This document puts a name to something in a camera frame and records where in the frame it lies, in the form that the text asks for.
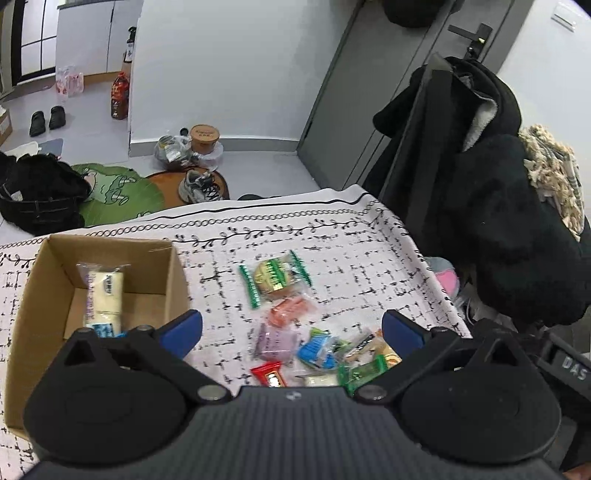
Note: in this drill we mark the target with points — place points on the green striped snack packet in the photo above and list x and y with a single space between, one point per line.
272 277

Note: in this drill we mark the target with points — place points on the pack of water bottles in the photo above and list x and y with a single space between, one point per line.
69 82

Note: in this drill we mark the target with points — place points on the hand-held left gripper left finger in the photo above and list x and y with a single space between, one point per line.
184 330

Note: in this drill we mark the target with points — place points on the black slipper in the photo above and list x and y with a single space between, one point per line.
38 123
57 117

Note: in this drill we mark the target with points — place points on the clear plastic bag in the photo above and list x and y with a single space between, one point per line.
171 150

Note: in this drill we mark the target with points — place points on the white floor cloth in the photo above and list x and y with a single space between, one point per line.
23 150

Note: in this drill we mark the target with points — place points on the clear biscuit packet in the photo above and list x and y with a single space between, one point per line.
364 344

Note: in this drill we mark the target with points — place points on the glass door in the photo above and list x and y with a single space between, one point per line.
34 41

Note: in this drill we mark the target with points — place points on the black spray bottle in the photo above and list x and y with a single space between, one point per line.
130 46

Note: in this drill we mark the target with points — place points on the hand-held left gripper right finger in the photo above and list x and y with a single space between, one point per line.
401 330

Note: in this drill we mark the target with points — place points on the white wall switch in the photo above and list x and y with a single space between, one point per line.
563 17

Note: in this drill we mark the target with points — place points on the white cabinet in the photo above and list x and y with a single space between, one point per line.
85 37

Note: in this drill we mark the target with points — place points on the beige knit scarf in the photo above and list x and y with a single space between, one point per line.
551 175

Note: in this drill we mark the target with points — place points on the blue snack packet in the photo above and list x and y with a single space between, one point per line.
316 350

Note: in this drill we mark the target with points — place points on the purple snack packet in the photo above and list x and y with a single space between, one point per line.
277 344

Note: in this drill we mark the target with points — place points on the white cake packet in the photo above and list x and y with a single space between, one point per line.
104 290

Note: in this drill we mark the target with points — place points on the green leaf floor mat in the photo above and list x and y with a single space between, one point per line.
124 194

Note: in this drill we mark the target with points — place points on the white printed tablecloth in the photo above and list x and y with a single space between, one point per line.
323 249

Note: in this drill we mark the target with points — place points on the grey floor mat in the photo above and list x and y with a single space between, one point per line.
51 147

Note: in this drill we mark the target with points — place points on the dark drink bottle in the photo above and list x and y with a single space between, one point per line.
120 97

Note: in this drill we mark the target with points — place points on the black fleece-lined jacket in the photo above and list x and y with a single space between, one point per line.
489 101

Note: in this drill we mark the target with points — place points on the black hanging garment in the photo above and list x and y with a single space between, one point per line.
415 11

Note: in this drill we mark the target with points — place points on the pink soft item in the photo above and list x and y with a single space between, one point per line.
445 279

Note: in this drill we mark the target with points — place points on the red snack packet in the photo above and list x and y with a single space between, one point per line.
270 374

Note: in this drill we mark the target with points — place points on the wooden-lid jar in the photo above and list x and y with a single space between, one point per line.
204 137

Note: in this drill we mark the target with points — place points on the open cardboard carton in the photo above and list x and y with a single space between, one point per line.
4 127

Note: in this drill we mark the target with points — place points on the grey door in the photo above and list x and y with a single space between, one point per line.
369 92

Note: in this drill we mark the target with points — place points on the grey sneakers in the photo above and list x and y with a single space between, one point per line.
198 187

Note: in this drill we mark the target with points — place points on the black bag on floor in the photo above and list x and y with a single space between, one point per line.
41 194

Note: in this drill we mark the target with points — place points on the orange snack packet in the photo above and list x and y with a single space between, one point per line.
291 311

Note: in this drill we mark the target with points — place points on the small white snack packet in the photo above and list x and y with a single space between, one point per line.
318 381

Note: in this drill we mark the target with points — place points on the clear plastic container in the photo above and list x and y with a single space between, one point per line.
212 157

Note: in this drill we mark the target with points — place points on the brown cardboard box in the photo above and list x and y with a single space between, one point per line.
152 277

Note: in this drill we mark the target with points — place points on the black shoe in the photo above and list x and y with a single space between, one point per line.
251 197

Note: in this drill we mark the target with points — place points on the brown round floor mat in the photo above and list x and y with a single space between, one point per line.
168 189

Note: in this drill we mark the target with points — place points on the black fleece garment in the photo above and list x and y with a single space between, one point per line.
503 221

